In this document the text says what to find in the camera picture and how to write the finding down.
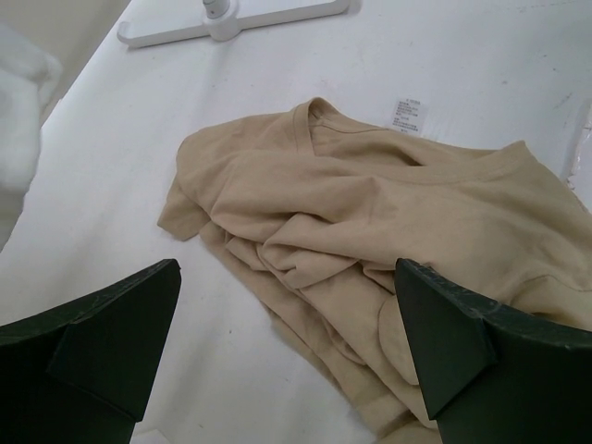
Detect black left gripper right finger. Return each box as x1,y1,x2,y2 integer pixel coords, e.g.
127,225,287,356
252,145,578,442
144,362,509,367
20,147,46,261
395,259,591,443

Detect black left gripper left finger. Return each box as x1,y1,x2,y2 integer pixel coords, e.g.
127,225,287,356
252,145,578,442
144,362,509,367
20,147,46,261
1,259,180,443

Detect beige t shirt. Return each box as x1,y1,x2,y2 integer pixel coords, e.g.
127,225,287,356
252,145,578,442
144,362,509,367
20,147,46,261
158,98,591,443

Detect silver white clothes rack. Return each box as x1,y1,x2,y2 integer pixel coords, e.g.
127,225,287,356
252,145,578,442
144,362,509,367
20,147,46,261
117,0,351,49

